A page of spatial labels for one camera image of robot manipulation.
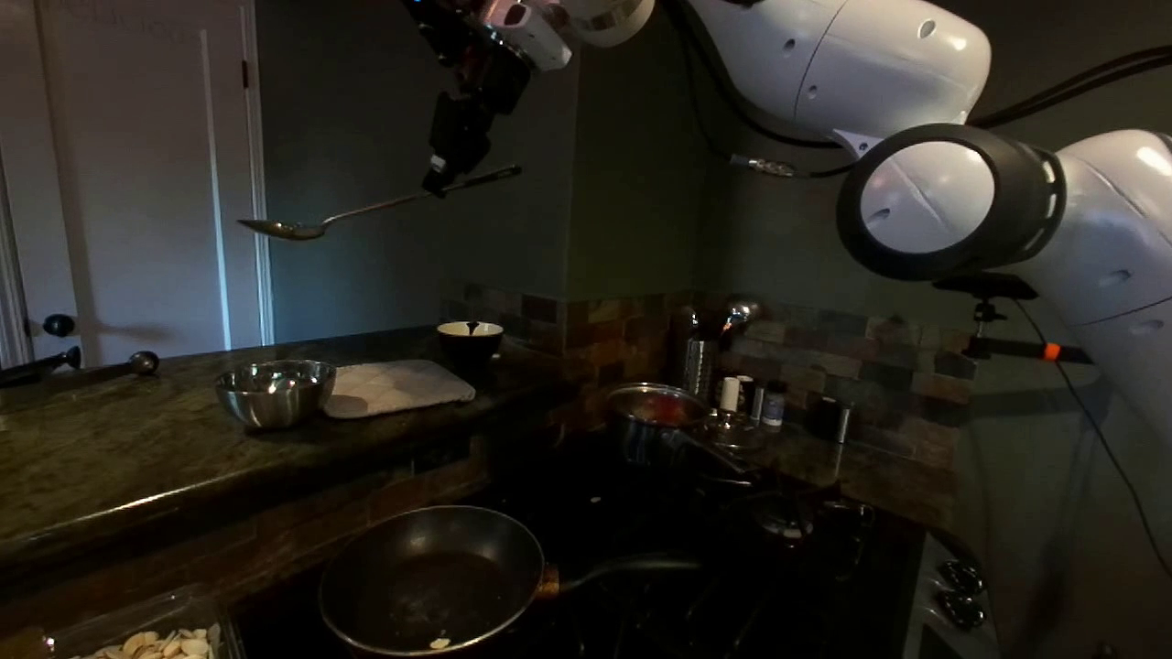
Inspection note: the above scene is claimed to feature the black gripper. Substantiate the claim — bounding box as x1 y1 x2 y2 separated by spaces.
419 71 535 201

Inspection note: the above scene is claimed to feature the long metal spoon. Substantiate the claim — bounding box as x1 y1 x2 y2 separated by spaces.
235 162 528 246

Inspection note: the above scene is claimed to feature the silver metal bowl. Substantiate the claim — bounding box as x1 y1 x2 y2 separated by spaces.
217 356 336 434

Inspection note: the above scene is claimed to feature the small black bowl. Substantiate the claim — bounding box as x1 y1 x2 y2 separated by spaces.
431 318 509 376

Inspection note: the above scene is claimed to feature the black frying pan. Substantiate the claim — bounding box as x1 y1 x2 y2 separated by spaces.
314 502 708 659

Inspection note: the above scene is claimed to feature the white door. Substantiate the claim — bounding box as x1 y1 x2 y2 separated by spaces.
0 0 278 371

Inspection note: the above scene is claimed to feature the metal utensil holder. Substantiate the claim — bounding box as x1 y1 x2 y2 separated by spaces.
675 298 762 398

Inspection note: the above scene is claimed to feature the dark shaker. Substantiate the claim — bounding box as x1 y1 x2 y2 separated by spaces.
749 380 791 434

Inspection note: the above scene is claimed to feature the dark rod with ball end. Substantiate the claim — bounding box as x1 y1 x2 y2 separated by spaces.
0 350 163 391

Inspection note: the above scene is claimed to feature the black pepper mill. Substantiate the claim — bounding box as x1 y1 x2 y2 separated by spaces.
809 387 856 489

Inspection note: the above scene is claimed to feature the black gas stove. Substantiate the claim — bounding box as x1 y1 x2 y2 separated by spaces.
474 425 1005 659

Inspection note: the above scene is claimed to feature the clear container of white beans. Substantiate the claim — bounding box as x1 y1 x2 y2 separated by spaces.
69 622 229 659

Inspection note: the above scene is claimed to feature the black stove knob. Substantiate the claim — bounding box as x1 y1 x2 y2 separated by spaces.
942 592 990 634
934 557 986 596

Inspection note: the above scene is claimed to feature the steel saucepan with handle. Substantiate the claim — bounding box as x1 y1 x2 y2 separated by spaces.
605 380 762 476

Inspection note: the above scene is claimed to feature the black camera on stand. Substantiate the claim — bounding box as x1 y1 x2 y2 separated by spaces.
930 268 1104 371

